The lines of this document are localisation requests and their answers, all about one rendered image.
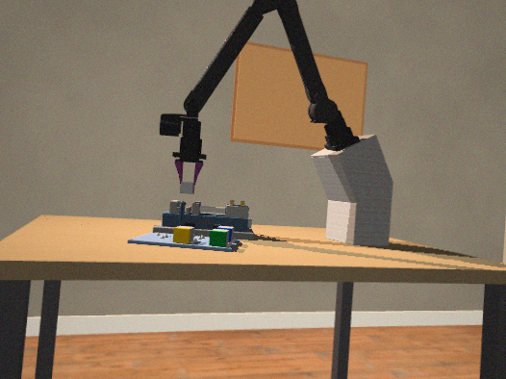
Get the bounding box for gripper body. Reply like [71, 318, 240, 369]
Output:
[172, 136, 206, 163]

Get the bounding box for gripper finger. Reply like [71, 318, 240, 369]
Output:
[193, 162, 203, 186]
[174, 161, 183, 183]

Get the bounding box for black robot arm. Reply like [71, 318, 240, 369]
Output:
[160, 0, 360, 151]

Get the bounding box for beige block with yellow end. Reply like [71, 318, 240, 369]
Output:
[173, 226, 194, 243]

